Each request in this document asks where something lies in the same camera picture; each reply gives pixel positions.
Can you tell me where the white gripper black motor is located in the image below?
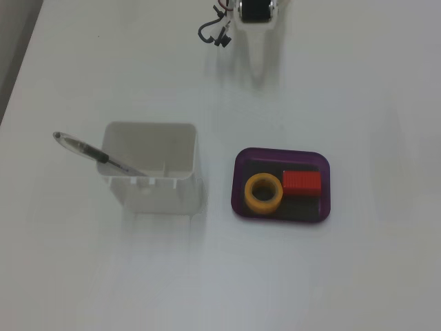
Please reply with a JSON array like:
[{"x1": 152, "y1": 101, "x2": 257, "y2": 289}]
[{"x1": 235, "y1": 0, "x2": 279, "y2": 83}]

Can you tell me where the yellow tape roll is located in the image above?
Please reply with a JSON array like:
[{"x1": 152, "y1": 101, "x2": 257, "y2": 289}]
[{"x1": 244, "y1": 173, "x2": 285, "y2": 215}]

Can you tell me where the white plastic box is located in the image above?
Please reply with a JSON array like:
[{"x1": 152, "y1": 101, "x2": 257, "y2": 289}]
[{"x1": 96, "y1": 121, "x2": 202, "y2": 215}]

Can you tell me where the purple plastic tray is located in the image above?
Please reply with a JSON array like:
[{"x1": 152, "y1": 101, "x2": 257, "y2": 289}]
[{"x1": 229, "y1": 147, "x2": 331, "y2": 225}]

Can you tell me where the red ribbed block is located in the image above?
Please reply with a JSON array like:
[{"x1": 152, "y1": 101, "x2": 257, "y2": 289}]
[{"x1": 282, "y1": 170, "x2": 322, "y2": 198}]

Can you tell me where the clear black ballpoint pen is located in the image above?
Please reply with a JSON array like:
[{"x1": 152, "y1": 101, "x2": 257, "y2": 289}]
[{"x1": 52, "y1": 131, "x2": 150, "y2": 178}]

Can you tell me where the small black camera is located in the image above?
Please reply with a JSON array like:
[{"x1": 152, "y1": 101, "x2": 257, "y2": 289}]
[{"x1": 213, "y1": 28, "x2": 231, "y2": 49}]

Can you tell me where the black cable loop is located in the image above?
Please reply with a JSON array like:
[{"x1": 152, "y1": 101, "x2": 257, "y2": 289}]
[{"x1": 197, "y1": 19, "x2": 222, "y2": 43}]

